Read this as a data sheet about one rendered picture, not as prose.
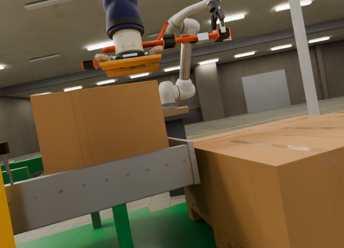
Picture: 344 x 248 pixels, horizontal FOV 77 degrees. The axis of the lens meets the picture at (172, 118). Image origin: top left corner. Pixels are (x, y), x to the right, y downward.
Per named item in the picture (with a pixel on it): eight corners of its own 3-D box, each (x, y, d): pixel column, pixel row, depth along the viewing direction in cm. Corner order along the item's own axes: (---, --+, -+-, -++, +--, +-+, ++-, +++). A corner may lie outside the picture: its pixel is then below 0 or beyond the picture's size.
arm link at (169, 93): (156, 104, 218) (153, 83, 216) (172, 102, 226) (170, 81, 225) (164, 104, 204) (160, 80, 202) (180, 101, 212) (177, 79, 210)
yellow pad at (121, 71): (105, 74, 135) (104, 66, 135) (108, 77, 145) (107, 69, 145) (159, 65, 139) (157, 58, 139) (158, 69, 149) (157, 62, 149)
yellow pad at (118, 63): (99, 66, 116) (97, 57, 116) (103, 70, 126) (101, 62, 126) (161, 57, 120) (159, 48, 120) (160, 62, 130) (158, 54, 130)
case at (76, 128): (45, 182, 98) (29, 95, 98) (62, 167, 136) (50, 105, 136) (170, 153, 116) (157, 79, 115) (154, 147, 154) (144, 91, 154)
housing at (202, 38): (198, 40, 134) (197, 33, 134) (195, 44, 141) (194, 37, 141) (209, 39, 135) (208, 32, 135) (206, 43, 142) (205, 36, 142)
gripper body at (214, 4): (206, 8, 145) (209, 21, 145) (210, 1, 136) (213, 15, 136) (217, 6, 146) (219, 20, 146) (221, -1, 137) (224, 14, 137)
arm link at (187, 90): (171, 98, 228) (188, 96, 238) (178, 102, 215) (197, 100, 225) (174, 17, 197) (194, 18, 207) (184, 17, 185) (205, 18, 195)
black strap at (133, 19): (103, 26, 120) (102, 19, 120) (110, 41, 143) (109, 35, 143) (144, 21, 123) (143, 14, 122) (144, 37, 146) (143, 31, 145)
